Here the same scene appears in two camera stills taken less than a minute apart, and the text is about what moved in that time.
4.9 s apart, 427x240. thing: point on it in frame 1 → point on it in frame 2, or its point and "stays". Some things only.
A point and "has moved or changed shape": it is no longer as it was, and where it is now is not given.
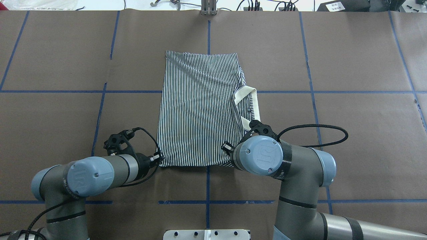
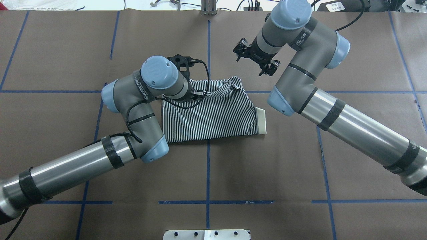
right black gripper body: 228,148 → 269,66
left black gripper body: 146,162 → 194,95
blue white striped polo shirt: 204,104 has moved or changed shape
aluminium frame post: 208,7 stays
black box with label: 345,5 stays
